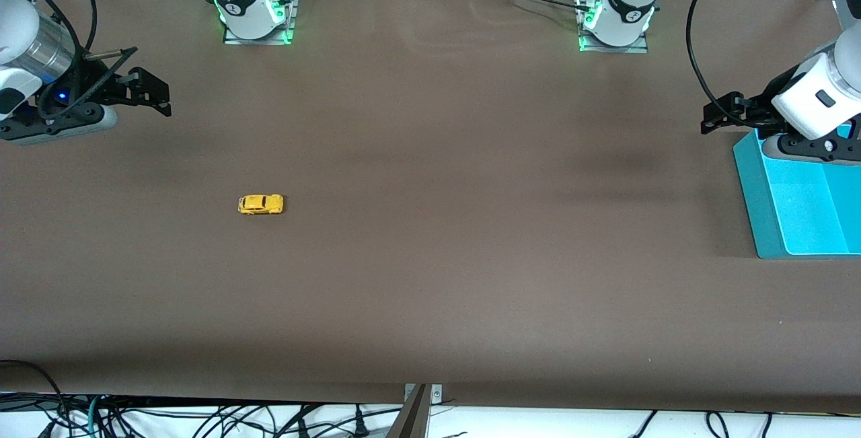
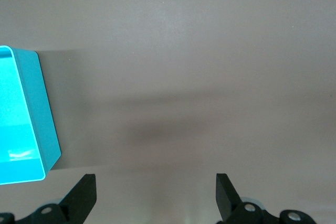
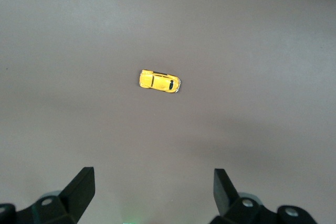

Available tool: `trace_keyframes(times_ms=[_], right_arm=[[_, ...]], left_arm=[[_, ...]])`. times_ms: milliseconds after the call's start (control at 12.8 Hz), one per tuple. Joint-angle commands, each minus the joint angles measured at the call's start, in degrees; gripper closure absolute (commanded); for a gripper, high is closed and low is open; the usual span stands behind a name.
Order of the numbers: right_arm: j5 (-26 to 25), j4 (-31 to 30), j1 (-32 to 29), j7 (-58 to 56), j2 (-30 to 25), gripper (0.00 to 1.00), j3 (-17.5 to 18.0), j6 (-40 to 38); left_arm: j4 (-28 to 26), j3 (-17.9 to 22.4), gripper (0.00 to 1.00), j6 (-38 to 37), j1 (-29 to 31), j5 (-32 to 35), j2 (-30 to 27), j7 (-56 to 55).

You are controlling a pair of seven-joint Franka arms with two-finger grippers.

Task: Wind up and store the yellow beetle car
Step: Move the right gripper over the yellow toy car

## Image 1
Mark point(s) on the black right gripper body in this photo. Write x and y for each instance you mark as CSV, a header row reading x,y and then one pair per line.
x,y
101,85

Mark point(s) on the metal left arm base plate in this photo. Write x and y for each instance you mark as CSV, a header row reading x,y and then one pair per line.
x,y
615,50

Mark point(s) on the yellow beetle toy car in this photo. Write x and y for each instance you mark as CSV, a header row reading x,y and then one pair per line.
x,y
261,204

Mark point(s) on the turquoise plastic bin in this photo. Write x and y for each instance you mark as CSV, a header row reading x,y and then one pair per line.
x,y
807,216

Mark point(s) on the dark metal pole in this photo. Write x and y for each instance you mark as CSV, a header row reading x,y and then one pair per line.
x,y
410,421

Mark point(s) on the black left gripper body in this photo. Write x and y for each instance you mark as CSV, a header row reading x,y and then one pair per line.
x,y
759,107

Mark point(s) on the brown table cover sheet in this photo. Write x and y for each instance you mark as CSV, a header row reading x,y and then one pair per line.
x,y
430,223

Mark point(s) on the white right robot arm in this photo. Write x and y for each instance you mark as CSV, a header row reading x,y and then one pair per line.
x,y
242,7

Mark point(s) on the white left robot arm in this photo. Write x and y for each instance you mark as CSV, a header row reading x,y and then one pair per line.
x,y
629,7

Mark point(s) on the small metal table bracket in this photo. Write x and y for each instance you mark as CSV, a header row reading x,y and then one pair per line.
x,y
437,394

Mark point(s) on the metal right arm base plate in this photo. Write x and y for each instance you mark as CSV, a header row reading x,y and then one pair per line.
x,y
292,17

